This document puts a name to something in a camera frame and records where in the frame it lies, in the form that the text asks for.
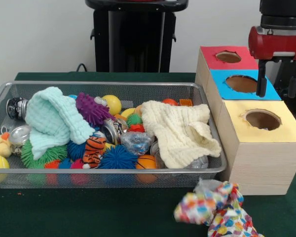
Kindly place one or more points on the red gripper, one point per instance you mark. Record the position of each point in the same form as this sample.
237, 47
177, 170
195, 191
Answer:
278, 44

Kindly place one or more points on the wooden box with three holes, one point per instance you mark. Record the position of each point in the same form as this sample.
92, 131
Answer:
259, 170

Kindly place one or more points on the cream knitted cloth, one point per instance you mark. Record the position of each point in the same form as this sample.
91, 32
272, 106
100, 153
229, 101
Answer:
177, 128

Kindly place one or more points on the small orange basketball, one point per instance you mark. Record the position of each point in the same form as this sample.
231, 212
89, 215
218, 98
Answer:
146, 162

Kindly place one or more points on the blue spiky ball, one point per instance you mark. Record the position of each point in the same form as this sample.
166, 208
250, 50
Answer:
118, 158

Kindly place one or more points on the purple spiky toy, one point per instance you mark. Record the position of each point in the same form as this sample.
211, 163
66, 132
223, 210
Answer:
93, 108

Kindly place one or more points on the tiger plush toy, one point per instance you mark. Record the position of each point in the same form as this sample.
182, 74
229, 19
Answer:
95, 148

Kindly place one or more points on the mint green cloth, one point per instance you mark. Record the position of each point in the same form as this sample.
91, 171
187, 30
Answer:
51, 118

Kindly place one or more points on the green spiky ball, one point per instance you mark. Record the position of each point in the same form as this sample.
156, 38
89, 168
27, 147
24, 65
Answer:
56, 153

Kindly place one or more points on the yellow plush duck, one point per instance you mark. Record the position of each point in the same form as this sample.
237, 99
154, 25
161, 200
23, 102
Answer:
1, 145

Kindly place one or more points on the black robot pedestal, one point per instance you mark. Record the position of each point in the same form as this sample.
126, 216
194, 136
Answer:
133, 44

